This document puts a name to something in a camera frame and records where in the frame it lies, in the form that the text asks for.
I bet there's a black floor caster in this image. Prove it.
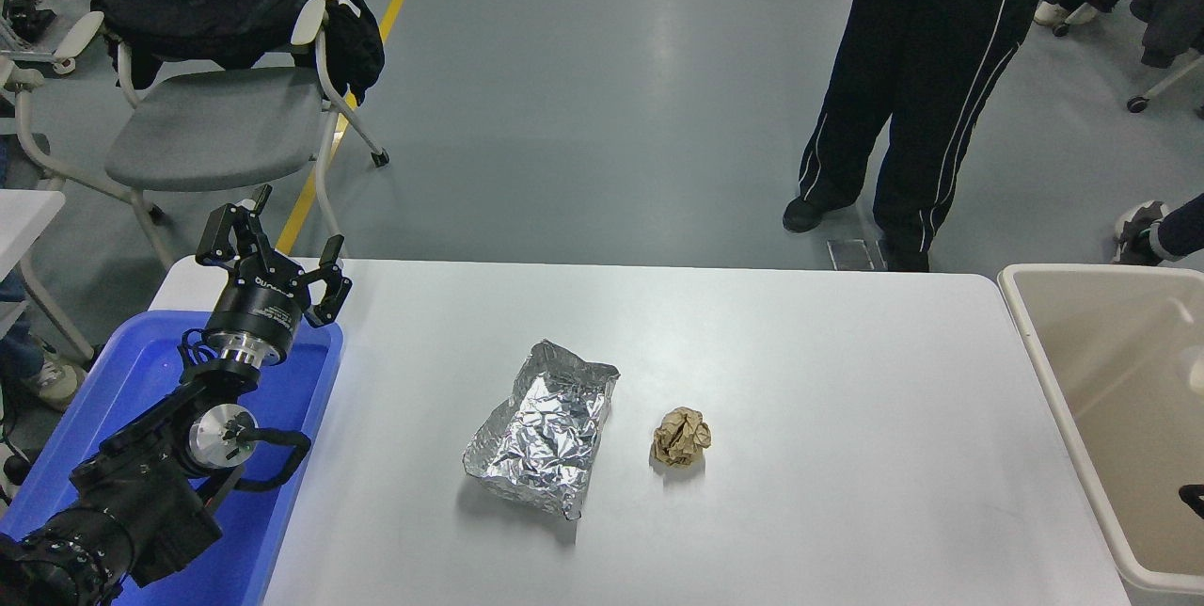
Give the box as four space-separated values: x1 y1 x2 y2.
0 449 44 505

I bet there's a crumpled tan paper ball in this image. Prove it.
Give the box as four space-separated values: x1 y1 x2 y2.
651 407 713 469

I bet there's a white side table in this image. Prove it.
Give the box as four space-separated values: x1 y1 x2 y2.
0 189 96 363

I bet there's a person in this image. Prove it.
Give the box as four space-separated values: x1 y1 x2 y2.
783 0 1083 274
0 272 84 412
1033 0 1102 29
1113 194 1204 267

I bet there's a large pale plastic bin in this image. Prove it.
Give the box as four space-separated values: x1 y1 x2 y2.
997 263 1204 597

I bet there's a grey seat office chair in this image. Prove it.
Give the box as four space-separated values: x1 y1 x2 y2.
14 0 391 269

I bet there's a crumpled silver foil tray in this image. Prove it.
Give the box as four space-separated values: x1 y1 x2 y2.
463 339 622 521

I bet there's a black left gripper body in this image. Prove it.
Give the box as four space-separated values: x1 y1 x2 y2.
204 265 312 355

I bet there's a blue plastic tray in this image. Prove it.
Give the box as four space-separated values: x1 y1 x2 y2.
0 310 345 606

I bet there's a white chair frame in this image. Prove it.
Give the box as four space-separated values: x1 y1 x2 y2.
0 10 105 80

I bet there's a metal floor plate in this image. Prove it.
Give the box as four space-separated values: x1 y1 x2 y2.
827 239 877 271

